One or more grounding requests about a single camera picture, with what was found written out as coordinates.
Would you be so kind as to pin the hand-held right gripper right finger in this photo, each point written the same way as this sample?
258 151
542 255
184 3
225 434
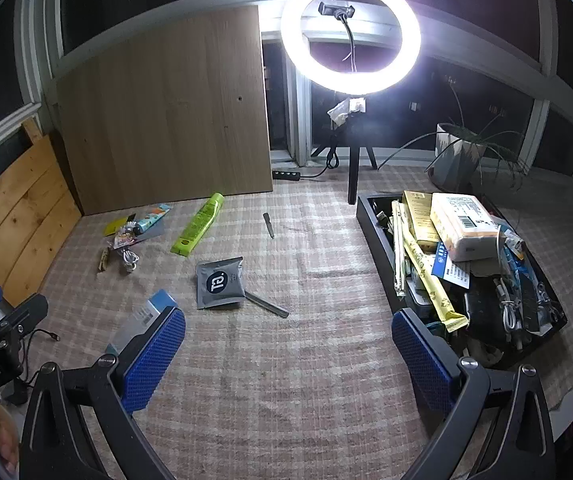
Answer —
424 360

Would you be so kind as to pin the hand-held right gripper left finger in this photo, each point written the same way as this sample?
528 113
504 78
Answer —
151 355

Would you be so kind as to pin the wooden clothespin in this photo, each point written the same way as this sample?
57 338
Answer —
103 261

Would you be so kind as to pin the colourful snack packet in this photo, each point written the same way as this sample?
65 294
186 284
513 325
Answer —
125 239

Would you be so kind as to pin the yellow black card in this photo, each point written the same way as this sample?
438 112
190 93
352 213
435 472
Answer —
113 227

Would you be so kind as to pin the metal nail file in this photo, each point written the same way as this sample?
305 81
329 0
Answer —
269 306

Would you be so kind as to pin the lime green long packet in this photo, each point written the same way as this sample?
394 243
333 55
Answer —
196 227

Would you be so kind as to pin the colourful toothpaste tube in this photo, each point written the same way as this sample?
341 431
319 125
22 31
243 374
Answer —
154 216

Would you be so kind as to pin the black tray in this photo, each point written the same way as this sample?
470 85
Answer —
369 220

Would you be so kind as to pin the blue white box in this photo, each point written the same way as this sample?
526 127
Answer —
139 317

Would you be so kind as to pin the white blue mailer bag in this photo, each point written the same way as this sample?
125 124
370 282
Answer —
449 270

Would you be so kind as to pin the grey foil sachet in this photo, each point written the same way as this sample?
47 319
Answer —
219 282

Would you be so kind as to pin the pine wood panel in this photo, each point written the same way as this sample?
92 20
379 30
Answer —
21 210

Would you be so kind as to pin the pale chopstick packet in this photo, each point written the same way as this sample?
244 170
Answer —
397 250

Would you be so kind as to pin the blue wipes packet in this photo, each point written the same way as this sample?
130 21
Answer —
516 270

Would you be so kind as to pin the white orange tissue pack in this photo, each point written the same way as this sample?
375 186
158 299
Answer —
466 230

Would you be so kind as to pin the gold cardboard box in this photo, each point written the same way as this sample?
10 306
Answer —
419 220

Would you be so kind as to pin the small black knife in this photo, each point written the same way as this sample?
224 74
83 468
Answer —
268 225

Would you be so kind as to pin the potted plant white pot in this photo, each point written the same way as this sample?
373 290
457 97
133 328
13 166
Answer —
454 152

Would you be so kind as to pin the black power strip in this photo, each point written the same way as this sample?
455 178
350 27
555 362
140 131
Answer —
286 175

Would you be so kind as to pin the light wooden board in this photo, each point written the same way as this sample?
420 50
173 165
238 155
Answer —
166 110

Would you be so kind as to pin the black phone holder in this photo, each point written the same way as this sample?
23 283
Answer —
336 9

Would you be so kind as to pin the white window frame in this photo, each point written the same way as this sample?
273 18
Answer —
166 25

